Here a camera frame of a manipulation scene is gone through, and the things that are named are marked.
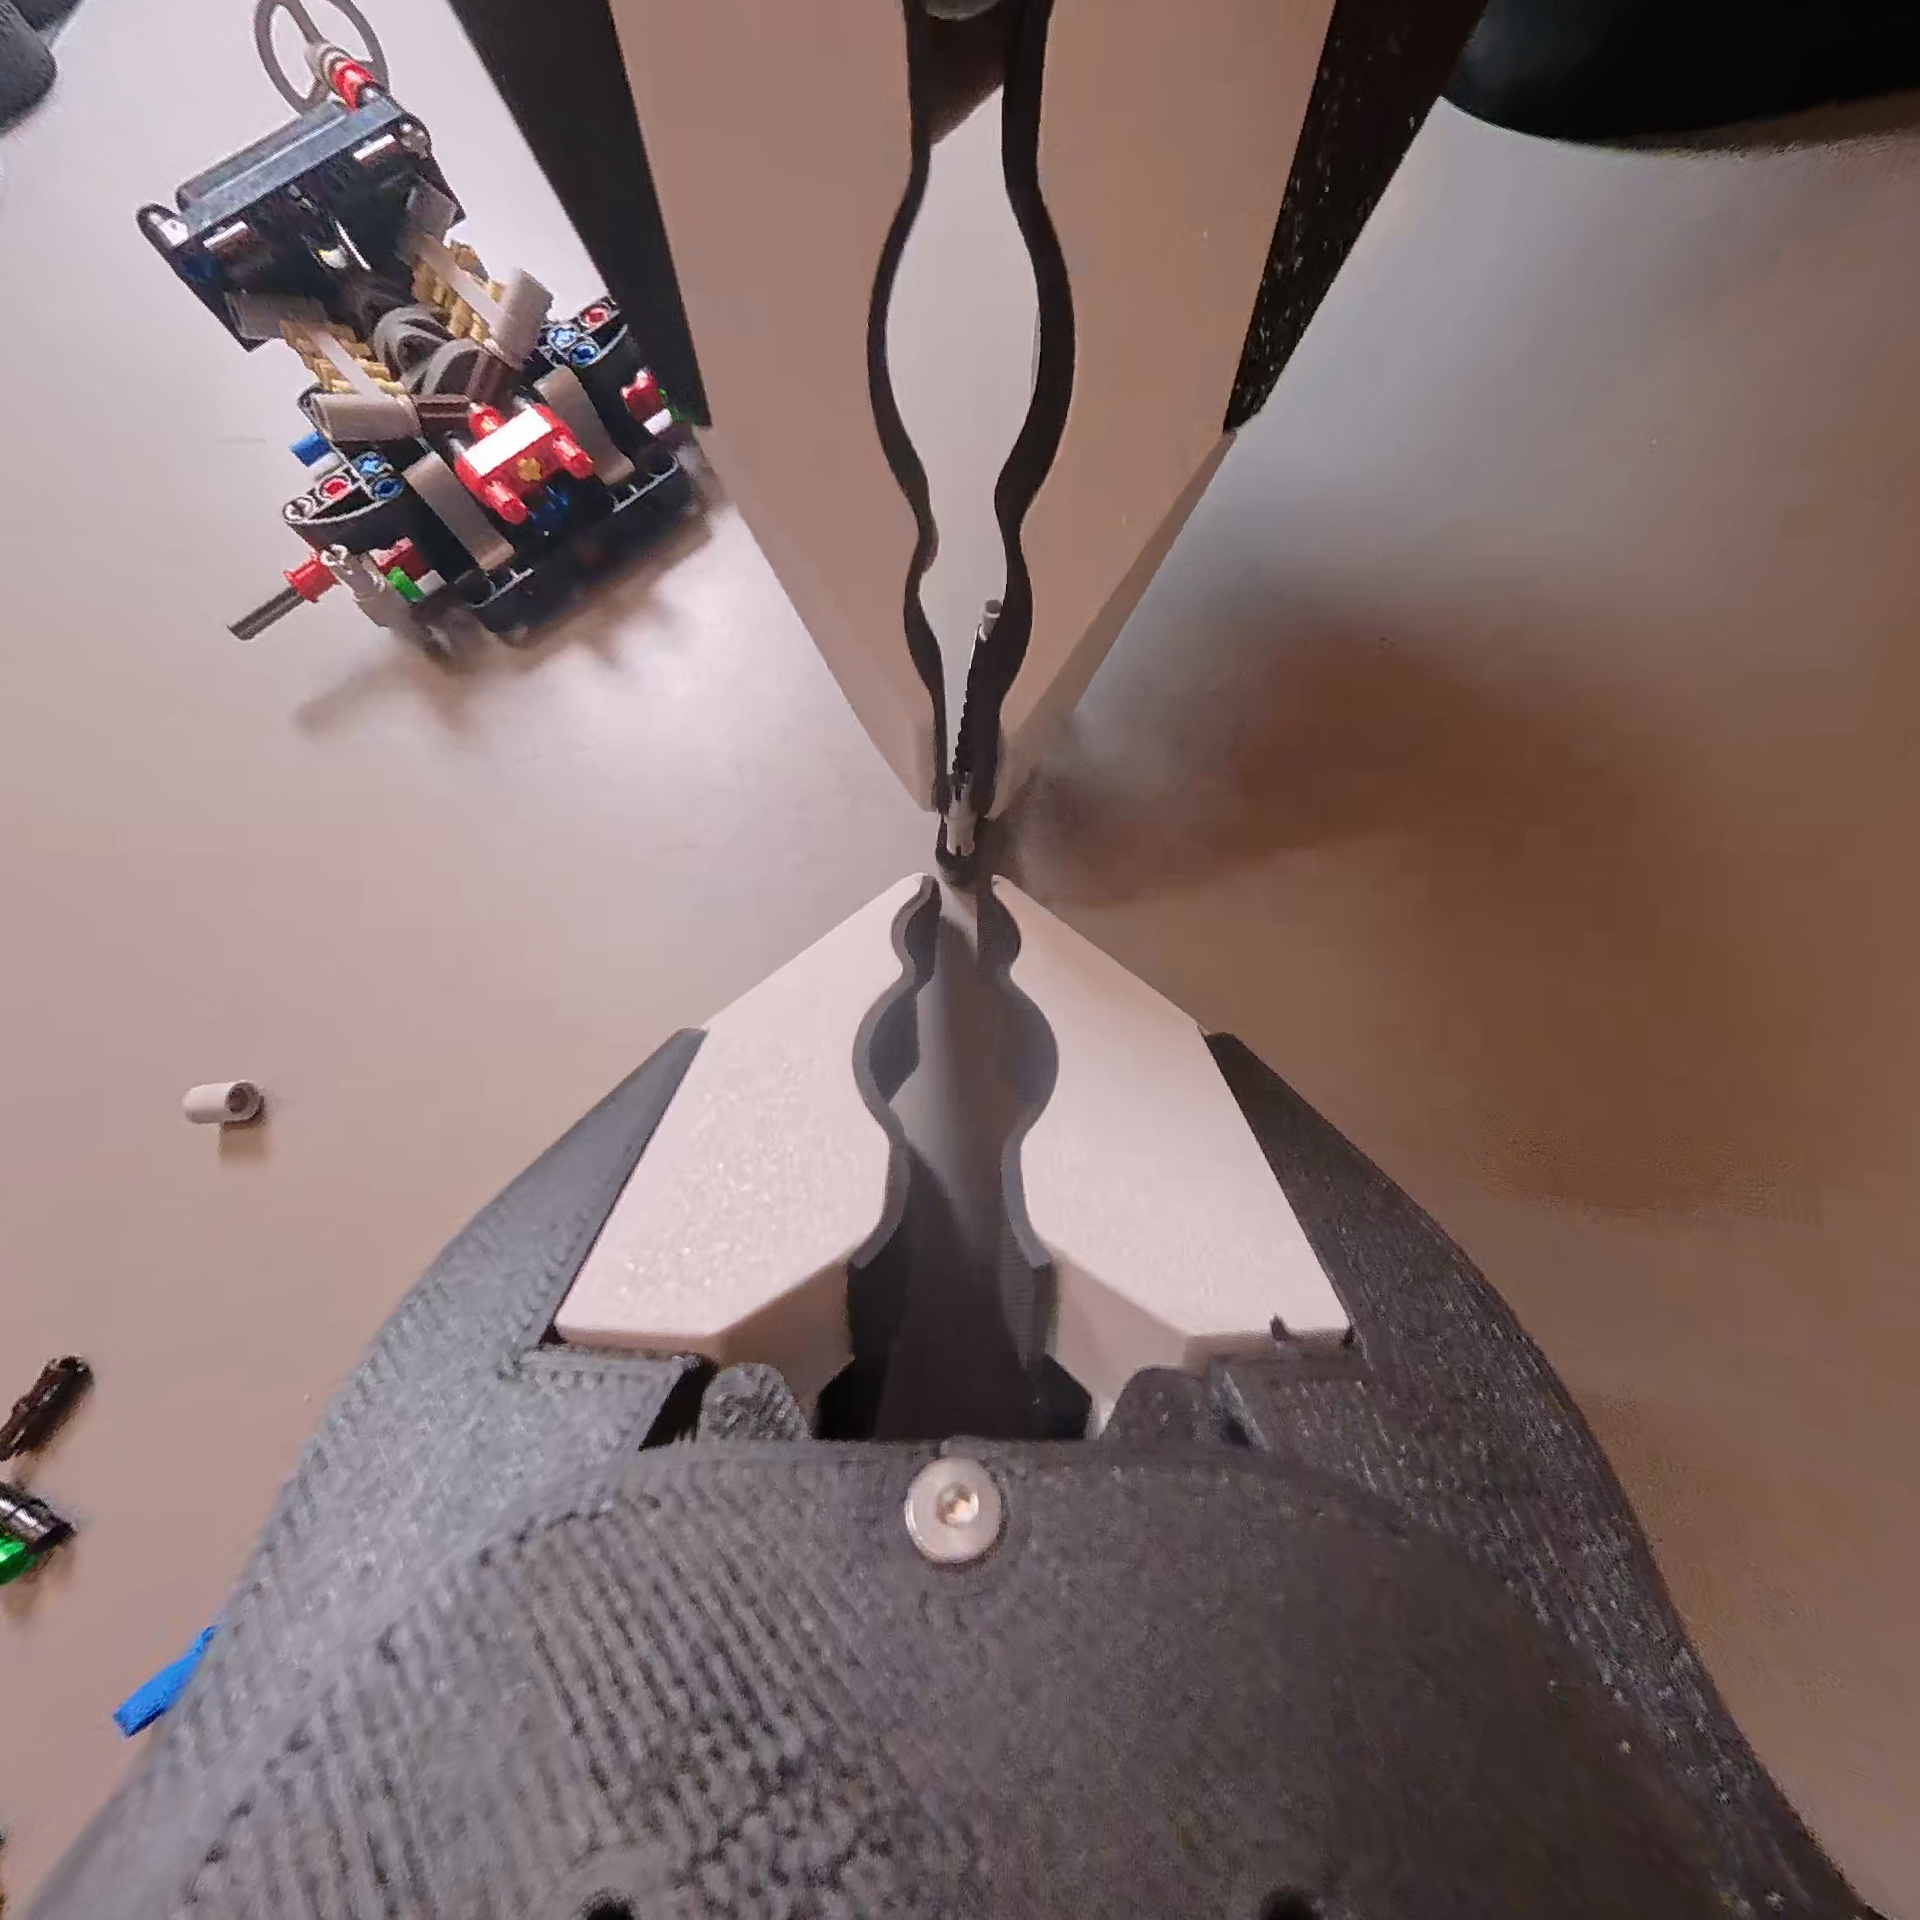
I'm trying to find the person's right forearm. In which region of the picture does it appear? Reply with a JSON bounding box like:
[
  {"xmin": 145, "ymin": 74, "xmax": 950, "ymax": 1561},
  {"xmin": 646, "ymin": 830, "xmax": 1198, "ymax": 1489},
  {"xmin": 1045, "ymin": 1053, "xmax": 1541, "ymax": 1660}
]
[{"xmin": 1438, "ymin": 0, "xmax": 1920, "ymax": 146}]

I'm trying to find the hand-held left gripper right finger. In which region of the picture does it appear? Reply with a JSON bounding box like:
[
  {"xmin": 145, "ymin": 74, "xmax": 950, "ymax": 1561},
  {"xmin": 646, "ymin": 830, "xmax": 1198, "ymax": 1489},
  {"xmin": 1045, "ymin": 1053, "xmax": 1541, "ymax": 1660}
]
[{"xmin": 977, "ymin": 874, "xmax": 1356, "ymax": 1438}]

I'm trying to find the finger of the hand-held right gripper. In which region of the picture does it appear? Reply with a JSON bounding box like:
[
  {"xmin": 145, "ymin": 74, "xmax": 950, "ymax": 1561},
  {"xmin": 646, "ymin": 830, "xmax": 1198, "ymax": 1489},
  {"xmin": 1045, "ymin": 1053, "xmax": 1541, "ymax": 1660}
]
[
  {"xmin": 971, "ymin": 0, "xmax": 1340, "ymax": 822},
  {"xmin": 609, "ymin": 0, "xmax": 962, "ymax": 815}
]

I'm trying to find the lego car chassis assembly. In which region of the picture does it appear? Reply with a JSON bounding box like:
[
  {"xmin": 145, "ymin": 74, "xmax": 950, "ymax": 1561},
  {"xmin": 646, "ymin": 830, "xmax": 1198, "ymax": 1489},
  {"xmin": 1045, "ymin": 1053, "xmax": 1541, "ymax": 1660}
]
[{"xmin": 134, "ymin": 0, "xmax": 710, "ymax": 662}]

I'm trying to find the black lego beam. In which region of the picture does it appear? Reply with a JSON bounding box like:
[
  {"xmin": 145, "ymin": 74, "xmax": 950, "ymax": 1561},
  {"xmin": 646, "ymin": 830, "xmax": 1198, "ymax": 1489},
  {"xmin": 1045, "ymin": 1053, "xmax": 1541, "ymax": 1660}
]
[{"xmin": 932, "ymin": 599, "xmax": 1004, "ymax": 887}]

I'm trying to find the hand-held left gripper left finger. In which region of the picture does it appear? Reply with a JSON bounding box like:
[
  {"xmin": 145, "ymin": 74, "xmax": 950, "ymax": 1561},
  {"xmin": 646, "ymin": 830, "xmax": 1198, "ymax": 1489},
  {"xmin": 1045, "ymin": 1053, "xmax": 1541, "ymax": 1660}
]
[{"xmin": 550, "ymin": 874, "xmax": 944, "ymax": 1441}]

